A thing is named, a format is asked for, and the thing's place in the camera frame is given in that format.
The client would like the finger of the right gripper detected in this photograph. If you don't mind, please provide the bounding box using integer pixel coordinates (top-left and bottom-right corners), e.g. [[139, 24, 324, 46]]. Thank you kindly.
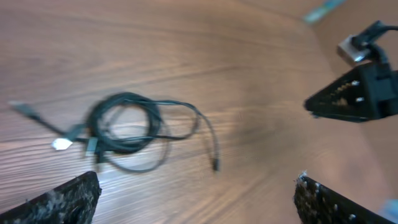
[[304, 63, 380, 123]]

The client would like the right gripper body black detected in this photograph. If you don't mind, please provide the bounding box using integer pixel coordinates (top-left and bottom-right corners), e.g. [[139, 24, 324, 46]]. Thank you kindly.
[[373, 62, 397, 119]]

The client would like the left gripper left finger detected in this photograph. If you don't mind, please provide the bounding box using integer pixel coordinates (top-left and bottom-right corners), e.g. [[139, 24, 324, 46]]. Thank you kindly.
[[1, 171, 102, 224]]

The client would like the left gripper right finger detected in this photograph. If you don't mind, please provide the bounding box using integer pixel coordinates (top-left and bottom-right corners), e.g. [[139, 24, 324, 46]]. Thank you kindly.
[[293, 171, 395, 224]]

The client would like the thin black cable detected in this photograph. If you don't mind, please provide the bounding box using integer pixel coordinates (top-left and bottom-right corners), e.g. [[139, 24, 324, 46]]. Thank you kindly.
[[8, 98, 221, 174]]

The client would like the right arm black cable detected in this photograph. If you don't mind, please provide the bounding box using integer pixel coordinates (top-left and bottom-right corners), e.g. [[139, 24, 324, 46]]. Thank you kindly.
[[351, 20, 398, 72]]

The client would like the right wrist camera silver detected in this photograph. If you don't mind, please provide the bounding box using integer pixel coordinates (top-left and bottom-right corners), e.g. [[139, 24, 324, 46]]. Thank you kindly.
[[337, 34, 371, 67]]

